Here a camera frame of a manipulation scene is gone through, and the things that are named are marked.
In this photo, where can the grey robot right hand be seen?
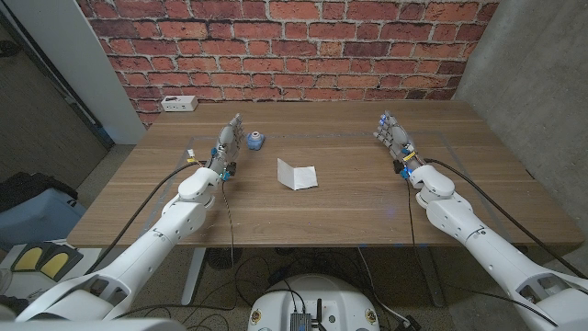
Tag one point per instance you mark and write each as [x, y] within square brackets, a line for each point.
[399, 140]

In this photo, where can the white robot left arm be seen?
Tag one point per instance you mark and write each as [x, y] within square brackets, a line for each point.
[151, 248]

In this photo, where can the black yellow foot pedal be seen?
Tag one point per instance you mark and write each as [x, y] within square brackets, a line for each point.
[28, 259]
[56, 264]

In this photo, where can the black power adapter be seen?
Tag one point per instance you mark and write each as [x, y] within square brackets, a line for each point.
[408, 323]

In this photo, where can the white power strip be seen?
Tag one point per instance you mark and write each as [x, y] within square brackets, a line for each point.
[179, 104]

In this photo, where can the dark grey door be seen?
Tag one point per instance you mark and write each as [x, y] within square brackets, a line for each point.
[37, 128]

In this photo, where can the round black floor fan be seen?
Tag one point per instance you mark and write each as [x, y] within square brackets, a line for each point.
[223, 258]

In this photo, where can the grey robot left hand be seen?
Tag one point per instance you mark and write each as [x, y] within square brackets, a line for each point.
[226, 147]

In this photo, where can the blue storage bin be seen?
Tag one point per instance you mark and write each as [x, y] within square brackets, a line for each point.
[37, 216]

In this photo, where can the white robot torso base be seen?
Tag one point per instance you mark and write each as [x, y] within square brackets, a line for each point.
[340, 299]

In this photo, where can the white table leg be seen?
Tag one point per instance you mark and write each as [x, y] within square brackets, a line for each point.
[193, 276]

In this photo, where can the silver box with antenna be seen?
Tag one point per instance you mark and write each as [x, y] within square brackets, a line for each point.
[301, 322]

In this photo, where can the grey table leg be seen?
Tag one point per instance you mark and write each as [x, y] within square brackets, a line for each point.
[432, 280]

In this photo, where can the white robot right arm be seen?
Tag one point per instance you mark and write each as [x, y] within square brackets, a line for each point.
[482, 248]

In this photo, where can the red brick printed backdrop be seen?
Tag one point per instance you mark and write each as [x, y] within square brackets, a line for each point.
[285, 46]

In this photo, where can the black bag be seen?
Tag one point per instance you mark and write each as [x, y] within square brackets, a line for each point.
[27, 186]

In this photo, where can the white paper shipping label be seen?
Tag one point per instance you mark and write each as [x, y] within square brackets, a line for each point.
[301, 177]

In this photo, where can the small blue toy camera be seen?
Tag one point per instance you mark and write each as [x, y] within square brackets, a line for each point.
[255, 141]

